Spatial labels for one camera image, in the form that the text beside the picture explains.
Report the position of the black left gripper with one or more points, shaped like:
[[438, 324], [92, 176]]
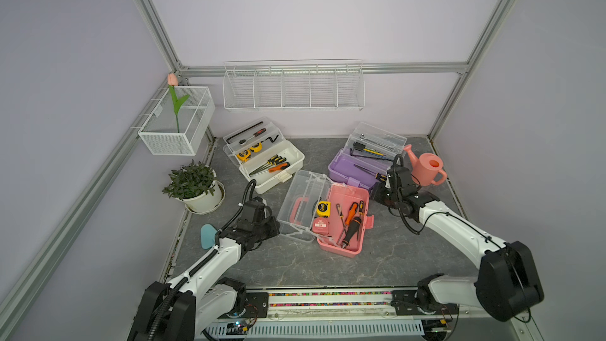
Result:
[[274, 229]]

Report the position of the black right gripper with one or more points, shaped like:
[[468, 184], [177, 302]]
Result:
[[376, 191]]

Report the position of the purple toolbox with clear lid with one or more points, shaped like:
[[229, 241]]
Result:
[[342, 170]]

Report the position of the pink toolbox with clear lid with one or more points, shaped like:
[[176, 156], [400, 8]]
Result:
[[335, 215]]

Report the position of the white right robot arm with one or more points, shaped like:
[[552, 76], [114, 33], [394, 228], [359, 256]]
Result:
[[507, 284]]

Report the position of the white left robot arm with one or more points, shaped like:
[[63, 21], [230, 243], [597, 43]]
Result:
[[183, 308]]

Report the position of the black yellow small screwdriver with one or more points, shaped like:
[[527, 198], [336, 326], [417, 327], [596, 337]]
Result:
[[378, 176]]

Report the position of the pink watering can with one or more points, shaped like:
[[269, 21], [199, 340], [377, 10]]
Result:
[[427, 169]]

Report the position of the black orange large screwdriver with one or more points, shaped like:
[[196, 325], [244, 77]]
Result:
[[355, 225]]

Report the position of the black hex key holder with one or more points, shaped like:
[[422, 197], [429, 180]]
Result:
[[359, 146]]

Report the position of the yellow tape measure in pink box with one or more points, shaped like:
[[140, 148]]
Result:
[[323, 209]]

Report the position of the potted green plant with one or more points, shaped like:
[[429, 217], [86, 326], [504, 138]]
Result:
[[197, 187]]

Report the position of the white toolbox with clear tray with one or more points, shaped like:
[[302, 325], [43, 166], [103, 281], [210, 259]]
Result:
[[276, 150]]

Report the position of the pink artificial tulip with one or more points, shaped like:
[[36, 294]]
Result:
[[177, 101]]

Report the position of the orange handled screwdriver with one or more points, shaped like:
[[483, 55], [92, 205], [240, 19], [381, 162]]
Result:
[[353, 210]]

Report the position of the teal brush handle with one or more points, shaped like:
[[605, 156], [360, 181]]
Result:
[[207, 236]]

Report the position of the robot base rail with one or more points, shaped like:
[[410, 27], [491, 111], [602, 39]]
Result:
[[358, 313]]

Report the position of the white wire basket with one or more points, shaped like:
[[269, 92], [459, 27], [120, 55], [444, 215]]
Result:
[[159, 131]]

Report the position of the white wire wall shelf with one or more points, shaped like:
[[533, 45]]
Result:
[[294, 85]]

